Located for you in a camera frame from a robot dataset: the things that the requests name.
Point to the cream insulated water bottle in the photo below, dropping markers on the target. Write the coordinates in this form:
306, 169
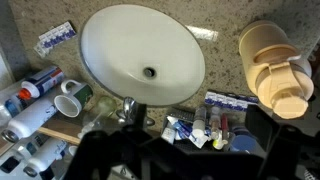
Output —
275, 70

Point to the blue round jar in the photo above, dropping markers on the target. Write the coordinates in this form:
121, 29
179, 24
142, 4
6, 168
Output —
243, 140

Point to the chrome faucet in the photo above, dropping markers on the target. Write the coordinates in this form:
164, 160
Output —
134, 113

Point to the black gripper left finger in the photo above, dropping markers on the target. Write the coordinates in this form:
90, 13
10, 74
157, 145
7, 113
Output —
98, 152

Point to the white oval sink basin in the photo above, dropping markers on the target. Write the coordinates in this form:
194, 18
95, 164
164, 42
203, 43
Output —
143, 53

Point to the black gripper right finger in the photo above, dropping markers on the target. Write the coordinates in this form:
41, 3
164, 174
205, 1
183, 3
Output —
285, 145

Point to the clear drinking glass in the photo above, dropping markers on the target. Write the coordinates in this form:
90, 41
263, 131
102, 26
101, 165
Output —
100, 112

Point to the white and green mug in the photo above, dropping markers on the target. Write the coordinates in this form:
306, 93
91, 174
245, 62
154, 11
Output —
75, 95

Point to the white spray bottle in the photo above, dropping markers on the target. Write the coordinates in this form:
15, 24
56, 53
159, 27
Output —
30, 120

